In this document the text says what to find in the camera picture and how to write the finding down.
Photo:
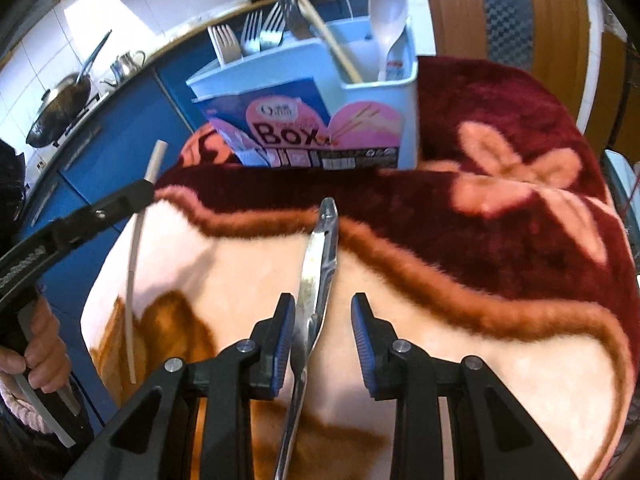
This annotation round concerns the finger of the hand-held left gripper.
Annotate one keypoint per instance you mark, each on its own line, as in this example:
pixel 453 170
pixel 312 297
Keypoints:
pixel 105 207

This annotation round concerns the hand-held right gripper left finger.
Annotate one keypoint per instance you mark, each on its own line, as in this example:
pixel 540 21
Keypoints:
pixel 284 347

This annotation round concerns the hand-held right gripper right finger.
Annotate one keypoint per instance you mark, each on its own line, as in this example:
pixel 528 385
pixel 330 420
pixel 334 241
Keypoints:
pixel 360 352

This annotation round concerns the white chopstick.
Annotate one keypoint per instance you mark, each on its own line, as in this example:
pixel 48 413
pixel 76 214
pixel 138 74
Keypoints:
pixel 131 285
pixel 45 407

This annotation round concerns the light blue utensil box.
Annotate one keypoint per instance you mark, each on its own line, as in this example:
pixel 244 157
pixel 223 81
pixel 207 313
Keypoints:
pixel 370 102

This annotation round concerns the person's left forearm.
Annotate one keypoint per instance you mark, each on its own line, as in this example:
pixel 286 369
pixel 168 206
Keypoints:
pixel 30 435

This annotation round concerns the person's left hand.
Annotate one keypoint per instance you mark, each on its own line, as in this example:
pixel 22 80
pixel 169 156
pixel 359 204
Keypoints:
pixel 47 355

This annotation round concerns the blue lower cabinet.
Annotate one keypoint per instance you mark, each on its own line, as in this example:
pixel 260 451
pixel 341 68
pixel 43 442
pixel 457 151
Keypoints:
pixel 130 125

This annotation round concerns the steel wok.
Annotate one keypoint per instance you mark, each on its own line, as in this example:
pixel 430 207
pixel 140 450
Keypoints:
pixel 57 110

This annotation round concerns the steel kettle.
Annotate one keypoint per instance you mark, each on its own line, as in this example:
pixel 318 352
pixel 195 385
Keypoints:
pixel 125 64

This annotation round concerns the metal spatula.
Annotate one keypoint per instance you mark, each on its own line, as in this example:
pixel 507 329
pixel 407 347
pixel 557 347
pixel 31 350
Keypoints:
pixel 94 57

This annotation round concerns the red floral blanket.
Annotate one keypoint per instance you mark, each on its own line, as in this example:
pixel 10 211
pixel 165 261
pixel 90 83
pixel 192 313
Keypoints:
pixel 500 270

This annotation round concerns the wooden chopstick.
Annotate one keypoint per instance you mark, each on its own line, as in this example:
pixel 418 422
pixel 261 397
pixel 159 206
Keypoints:
pixel 327 35

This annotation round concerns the pale blue panel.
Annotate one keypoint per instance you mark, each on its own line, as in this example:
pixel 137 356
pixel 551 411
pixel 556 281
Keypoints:
pixel 622 175

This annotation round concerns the white plastic spoon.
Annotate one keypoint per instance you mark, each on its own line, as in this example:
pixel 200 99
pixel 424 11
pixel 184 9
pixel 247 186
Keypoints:
pixel 387 15

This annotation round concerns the wooden door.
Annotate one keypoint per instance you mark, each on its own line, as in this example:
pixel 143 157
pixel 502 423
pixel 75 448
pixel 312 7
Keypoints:
pixel 505 15

